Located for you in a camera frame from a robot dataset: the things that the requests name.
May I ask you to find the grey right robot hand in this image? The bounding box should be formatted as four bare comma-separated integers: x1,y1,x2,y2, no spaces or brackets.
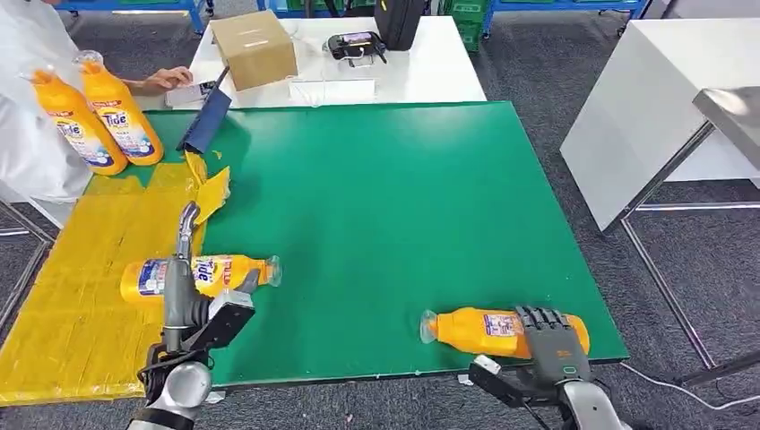
514,305,593,386

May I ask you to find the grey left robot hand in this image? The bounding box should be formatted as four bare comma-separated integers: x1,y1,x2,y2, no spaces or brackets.
162,201,263,352

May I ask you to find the orange detergent bottle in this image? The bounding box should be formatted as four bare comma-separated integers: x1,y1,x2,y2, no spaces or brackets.
72,49,166,168
419,305,592,361
119,254,284,307
21,64,129,177

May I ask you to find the yellow sheet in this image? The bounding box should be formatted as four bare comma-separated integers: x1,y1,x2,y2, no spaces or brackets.
0,150,232,409

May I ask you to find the blue board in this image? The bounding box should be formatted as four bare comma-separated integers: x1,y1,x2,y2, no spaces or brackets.
176,65,233,156

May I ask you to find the white phone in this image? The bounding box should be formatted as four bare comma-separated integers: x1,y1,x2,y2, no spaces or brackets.
164,80,219,110

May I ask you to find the green table mat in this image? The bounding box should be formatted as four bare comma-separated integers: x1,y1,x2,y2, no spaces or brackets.
82,100,631,390

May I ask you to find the person's hand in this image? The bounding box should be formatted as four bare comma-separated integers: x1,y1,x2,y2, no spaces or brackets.
143,65,194,94

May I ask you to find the person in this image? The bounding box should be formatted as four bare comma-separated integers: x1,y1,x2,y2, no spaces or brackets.
0,0,194,230

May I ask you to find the cardboard box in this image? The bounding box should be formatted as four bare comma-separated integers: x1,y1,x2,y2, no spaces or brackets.
209,8,300,92

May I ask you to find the white table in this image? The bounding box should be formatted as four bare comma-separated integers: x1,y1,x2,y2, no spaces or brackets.
558,17,760,233
133,15,488,112

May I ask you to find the blue metal rack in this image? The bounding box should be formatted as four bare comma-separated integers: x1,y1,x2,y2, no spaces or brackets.
56,0,210,34

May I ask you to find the steel bench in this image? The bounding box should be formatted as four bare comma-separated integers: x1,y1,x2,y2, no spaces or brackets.
619,86,760,388

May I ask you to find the black handheld device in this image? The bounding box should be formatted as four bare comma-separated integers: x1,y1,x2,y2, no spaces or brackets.
323,30,389,68

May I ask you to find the green plastic crate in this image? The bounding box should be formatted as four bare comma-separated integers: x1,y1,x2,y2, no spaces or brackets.
441,0,495,22
455,21,486,54

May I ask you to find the black case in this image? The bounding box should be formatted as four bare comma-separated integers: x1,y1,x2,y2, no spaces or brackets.
373,0,428,52

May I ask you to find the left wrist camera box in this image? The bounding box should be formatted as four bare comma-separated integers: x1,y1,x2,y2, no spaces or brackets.
182,288,257,355

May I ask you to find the white cable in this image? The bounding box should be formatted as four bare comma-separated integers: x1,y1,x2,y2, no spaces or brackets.
619,361,760,412

